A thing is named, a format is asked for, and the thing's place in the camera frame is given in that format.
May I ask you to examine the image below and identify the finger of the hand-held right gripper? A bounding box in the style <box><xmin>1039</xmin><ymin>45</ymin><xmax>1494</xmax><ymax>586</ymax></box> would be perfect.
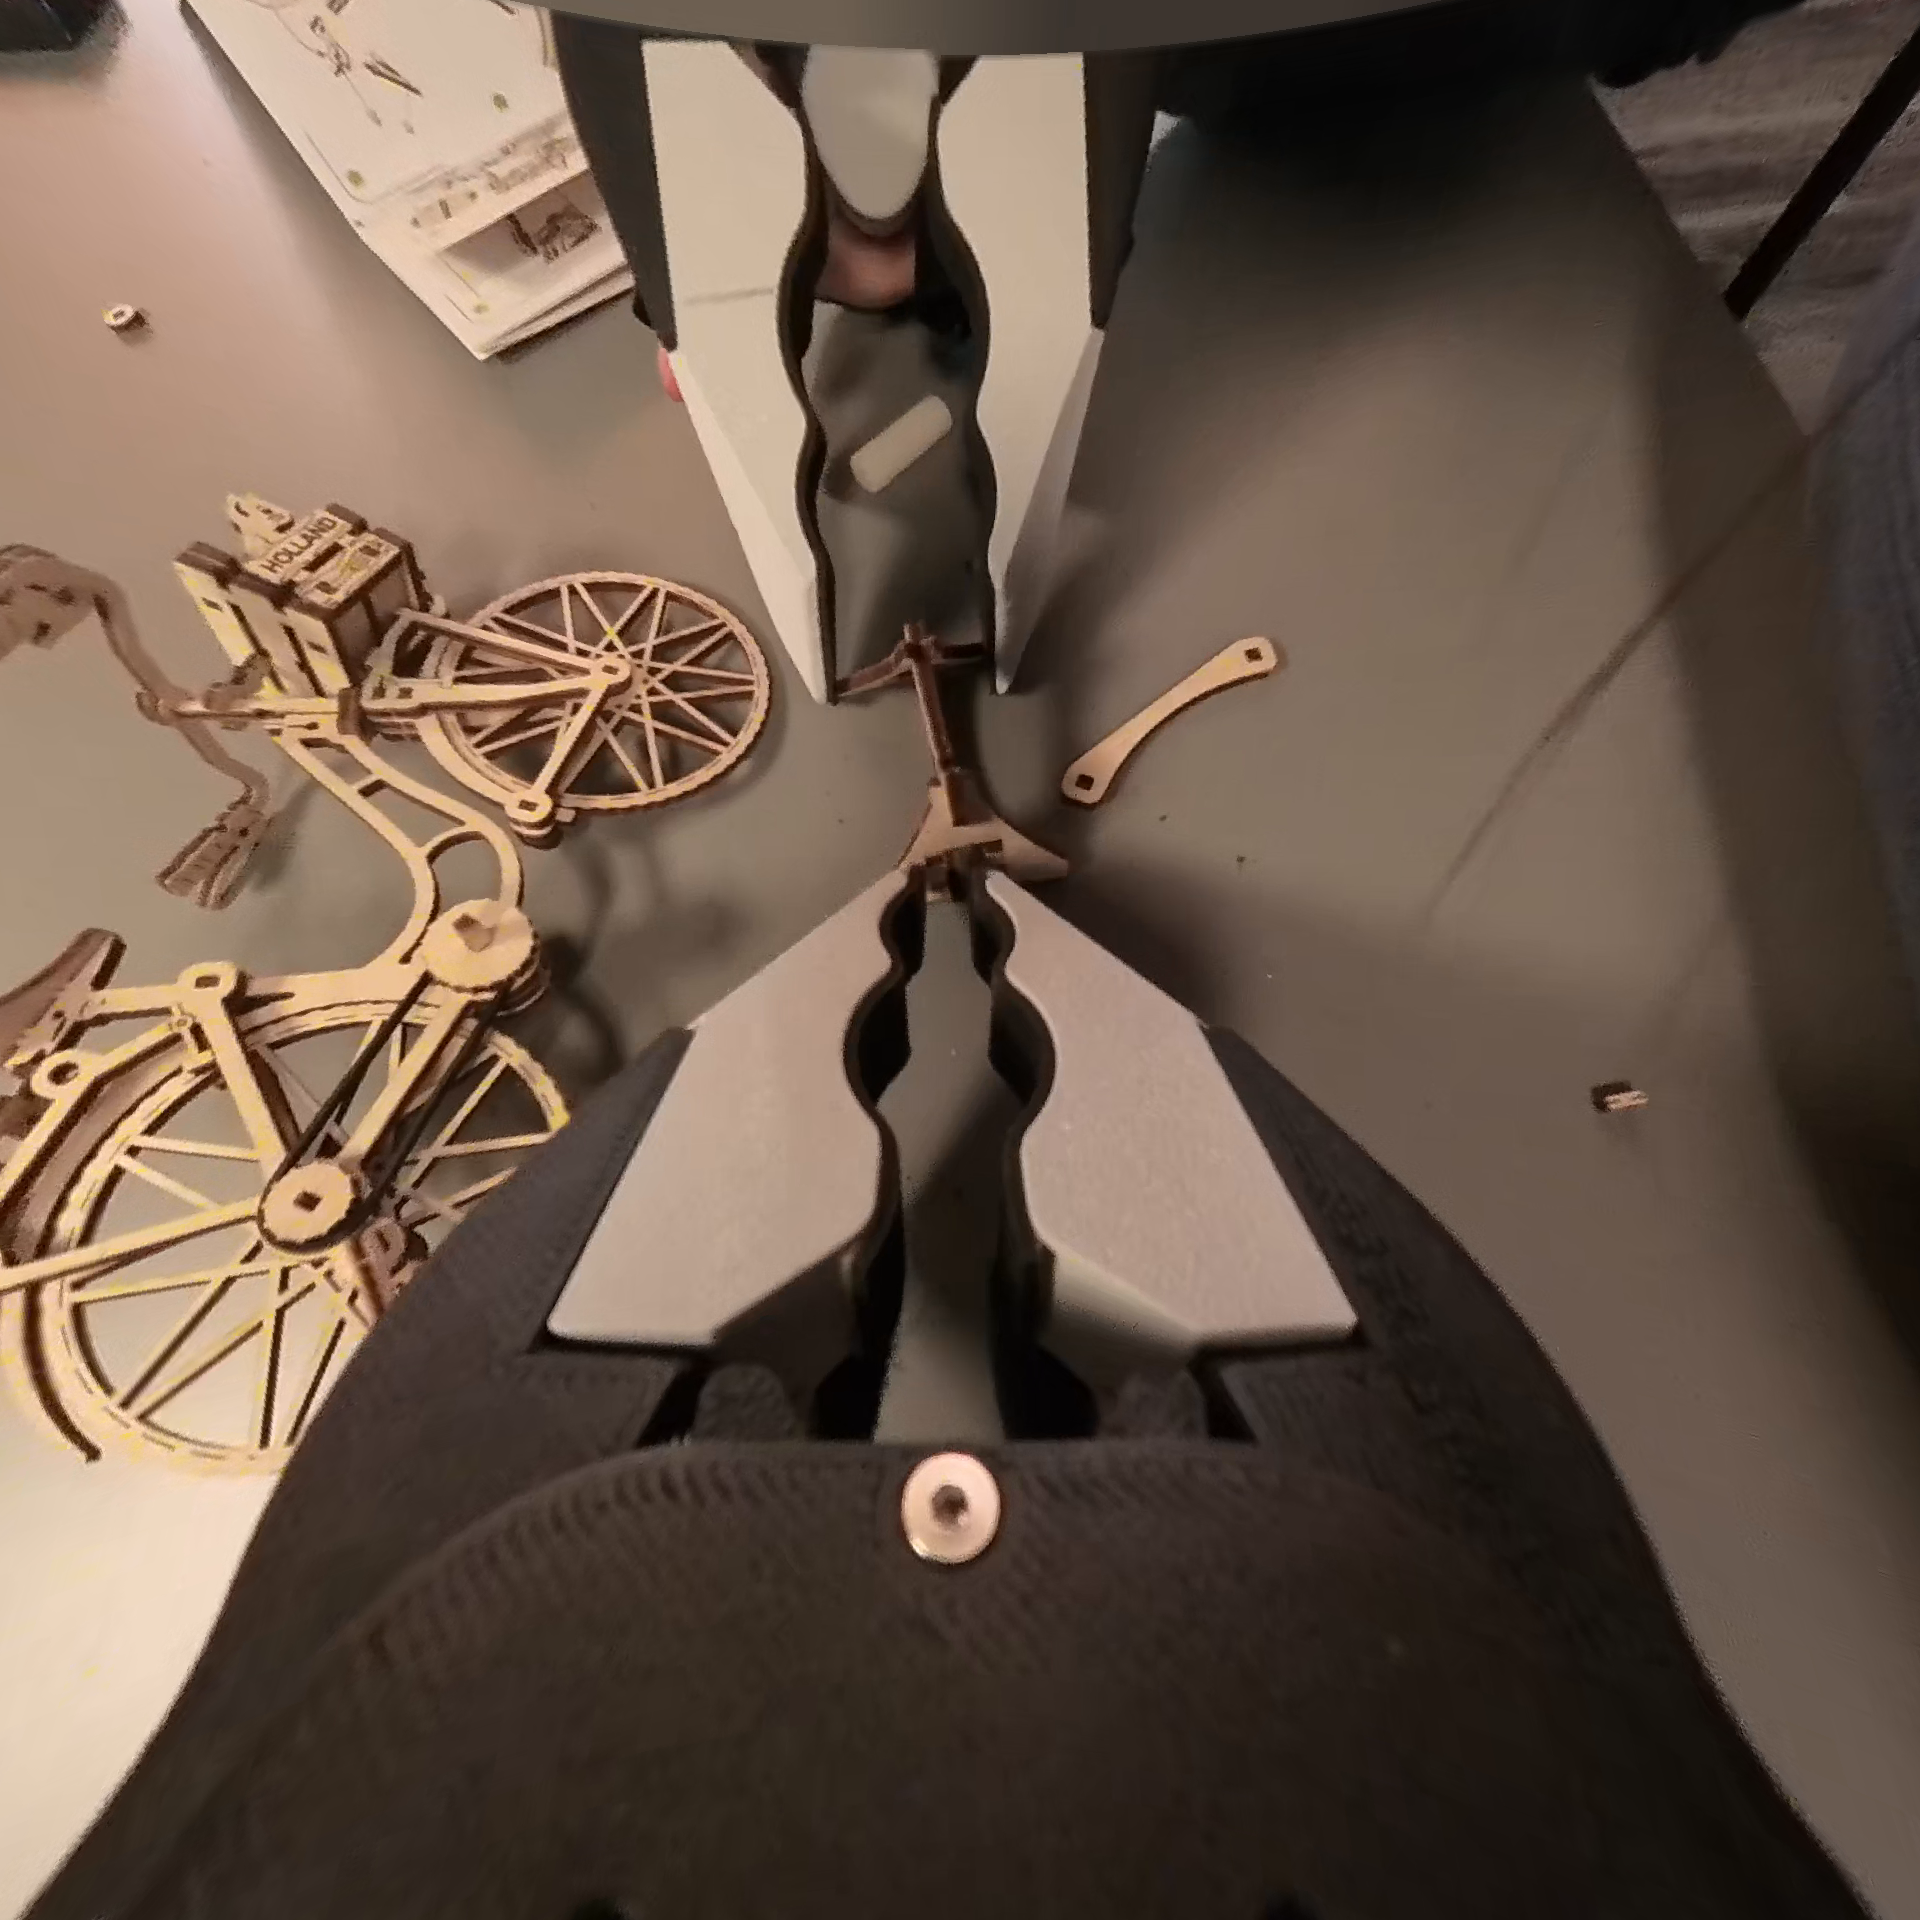
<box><xmin>933</xmin><ymin>58</ymin><xmax>1114</xmax><ymax>701</ymax></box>
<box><xmin>639</xmin><ymin>36</ymin><xmax>842</xmax><ymax>706</ymax></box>

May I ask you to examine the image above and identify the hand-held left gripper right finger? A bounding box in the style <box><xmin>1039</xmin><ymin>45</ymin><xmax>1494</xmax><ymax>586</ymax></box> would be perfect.
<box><xmin>975</xmin><ymin>870</ymin><xmax>1364</xmax><ymax>1412</ymax></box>

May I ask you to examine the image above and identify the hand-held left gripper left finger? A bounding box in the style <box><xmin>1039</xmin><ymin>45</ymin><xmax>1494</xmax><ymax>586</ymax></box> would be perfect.
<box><xmin>543</xmin><ymin>870</ymin><xmax>917</xmax><ymax>1412</ymax></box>

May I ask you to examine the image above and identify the small wooden model assembly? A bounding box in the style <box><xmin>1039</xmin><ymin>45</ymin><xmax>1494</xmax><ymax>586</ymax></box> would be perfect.
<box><xmin>830</xmin><ymin>621</ymin><xmax>1071</xmax><ymax>906</ymax></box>

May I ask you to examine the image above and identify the curved wooden strip part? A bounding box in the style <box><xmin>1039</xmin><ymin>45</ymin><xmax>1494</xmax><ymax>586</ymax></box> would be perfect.
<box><xmin>1059</xmin><ymin>636</ymin><xmax>1280</xmax><ymax>809</ymax></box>

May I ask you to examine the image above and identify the wooden bicycle model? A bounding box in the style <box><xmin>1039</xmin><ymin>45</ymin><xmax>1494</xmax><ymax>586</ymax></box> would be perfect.
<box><xmin>0</xmin><ymin>497</ymin><xmax>776</xmax><ymax>1482</ymax></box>

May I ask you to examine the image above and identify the person's right hand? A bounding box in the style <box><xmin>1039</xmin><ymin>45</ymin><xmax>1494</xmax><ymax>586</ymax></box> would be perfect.
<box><xmin>832</xmin><ymin>202</ymin><xmax>923</xmax><ymax>314</ymax></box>

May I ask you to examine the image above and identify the white instruction booklet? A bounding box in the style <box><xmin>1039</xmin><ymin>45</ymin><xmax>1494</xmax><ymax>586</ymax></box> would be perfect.
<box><xmin>188</xmin><ymin>0</ymin><xmax>636</xmax><ymax>363</ymax></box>

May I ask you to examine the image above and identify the pale wax stick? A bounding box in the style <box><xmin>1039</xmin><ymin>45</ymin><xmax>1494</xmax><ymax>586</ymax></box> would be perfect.
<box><xmin>851</xmin><ymin>396</ymin><xmax>956</xmax><ymax>497</ymax></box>

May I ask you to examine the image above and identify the black chair leg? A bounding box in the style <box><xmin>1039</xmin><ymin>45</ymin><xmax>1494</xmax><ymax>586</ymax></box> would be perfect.
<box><xmin>1722</xmin><ymin>23</ymin><xmax>1920</xmax><ymax>321</ymax></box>

